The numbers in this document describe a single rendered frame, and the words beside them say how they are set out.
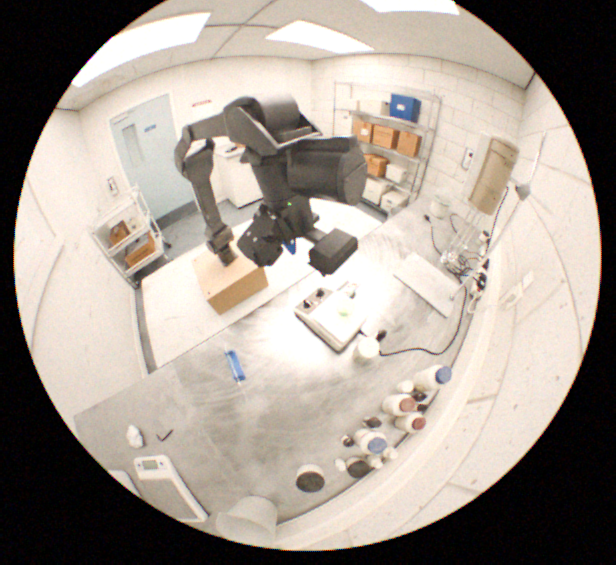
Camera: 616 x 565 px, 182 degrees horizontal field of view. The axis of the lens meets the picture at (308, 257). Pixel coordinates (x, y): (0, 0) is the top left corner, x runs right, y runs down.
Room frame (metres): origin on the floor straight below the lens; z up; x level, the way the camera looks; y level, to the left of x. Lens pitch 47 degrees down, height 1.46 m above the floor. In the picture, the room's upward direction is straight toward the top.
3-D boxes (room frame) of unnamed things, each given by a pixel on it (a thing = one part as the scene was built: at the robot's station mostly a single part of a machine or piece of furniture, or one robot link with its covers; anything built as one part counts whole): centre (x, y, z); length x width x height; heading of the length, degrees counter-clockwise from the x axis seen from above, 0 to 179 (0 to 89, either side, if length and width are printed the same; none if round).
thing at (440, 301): (0.37, -0.51, 0.91); 0.30 x 0.20 x 0.01; 40
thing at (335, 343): (0.24, -0.07, 0.94); 0.22 x 0.13 x 0.08; 45
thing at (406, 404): (-0.06, -0.24, 0.95); 0.06 x 0.06 x 0.11
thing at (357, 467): (-0.23, -0.12, 0.93); 0.05 x 0.05 x 0.06
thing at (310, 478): (-0.25, -0.01, 0.94); 0.07 x 0.07 x 0.07
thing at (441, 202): (0.92, -0.88, 1.01); 0.14 x 0.14 x 0.21
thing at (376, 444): (-0.14, -0.15, 0.96); 0.06 x 0.06 x 0.11
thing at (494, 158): (0.38, -0.51, 1.40); 0.15 x 0.11 x 0.24; 40
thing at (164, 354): (0.56, 0.21, 0.45); 1.20 x 0.48 x 0.90; 130
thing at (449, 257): (0.36, -0.52, 1.17); 0.07 x 0.07 x 0.25
